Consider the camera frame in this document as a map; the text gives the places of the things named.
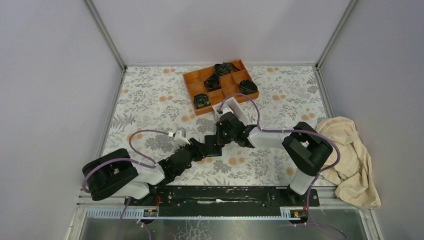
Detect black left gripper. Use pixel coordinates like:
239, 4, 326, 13
175, 138, 212, 178

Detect black leather card holder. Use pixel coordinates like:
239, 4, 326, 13
199, 135, 222, 157

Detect white plastic card box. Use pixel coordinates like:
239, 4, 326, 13
212, 97, 251, 128

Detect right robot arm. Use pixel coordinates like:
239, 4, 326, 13
216, 110, 340, 206

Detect rolled black belt front-left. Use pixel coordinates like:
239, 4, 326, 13
193, 93, 211, 110

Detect rolled black belt right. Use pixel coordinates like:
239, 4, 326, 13
238, 79, 258, 95

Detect orange wooden divided tray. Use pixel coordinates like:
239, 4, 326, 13
183, 59, 259, 116

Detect rolled black belt middle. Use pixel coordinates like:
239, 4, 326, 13
203, 73, 222, 92

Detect rolled black belt top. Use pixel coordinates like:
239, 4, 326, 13
213, 62, 240, 76

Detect beige crumpled cloth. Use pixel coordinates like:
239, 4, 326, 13
316, 116, 382, 209

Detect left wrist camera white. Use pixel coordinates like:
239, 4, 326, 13
173, 128, 191, 147

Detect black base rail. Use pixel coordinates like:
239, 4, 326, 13
125, 185, 320, 218

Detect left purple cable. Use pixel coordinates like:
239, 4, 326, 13
82, 129, 176, 240

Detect white slotted cable duct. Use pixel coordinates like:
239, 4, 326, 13
85, 207, 301, 221

